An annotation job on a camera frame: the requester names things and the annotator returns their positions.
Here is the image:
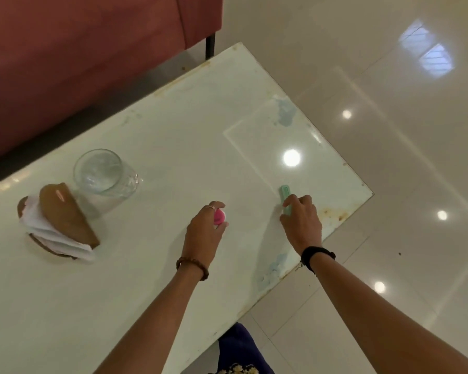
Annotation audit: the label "person's right hand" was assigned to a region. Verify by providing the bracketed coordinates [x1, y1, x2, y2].
[279, 194, 323, 255]

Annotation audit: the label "person's left hand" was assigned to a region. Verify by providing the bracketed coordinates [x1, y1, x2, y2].
[181, 201, 229, 270]

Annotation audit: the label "mint green stick tube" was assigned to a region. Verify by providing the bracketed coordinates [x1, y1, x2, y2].
[279, 185, 293, 216]

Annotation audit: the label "person's left forearm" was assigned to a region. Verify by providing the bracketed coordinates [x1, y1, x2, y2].
[95, 264, 206, 374]

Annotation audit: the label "person's right forearm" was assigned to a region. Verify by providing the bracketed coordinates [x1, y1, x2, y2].
[309, 253, 468, 374]

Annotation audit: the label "black wristband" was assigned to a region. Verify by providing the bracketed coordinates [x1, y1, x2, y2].
[300, 246, 337, 275]

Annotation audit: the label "person's blue clothing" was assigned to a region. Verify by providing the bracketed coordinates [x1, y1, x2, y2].
[217, 322, 276, 374]

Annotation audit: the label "clear glass jar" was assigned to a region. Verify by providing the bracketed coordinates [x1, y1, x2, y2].
[73, 149, 144, 200]

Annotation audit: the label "brown wooden napkin holder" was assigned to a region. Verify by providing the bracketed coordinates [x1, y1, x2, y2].
[17, 183, 101, 260]

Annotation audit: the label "white paper napkins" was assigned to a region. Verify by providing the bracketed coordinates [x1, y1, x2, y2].
[19, 195, 96, 263]

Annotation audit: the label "red sofa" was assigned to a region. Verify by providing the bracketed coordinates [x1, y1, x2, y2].
[0, 0, 223, 168]

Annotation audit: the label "brown bead bracelet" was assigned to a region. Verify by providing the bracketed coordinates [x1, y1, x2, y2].
[176, 256, 210, 282]

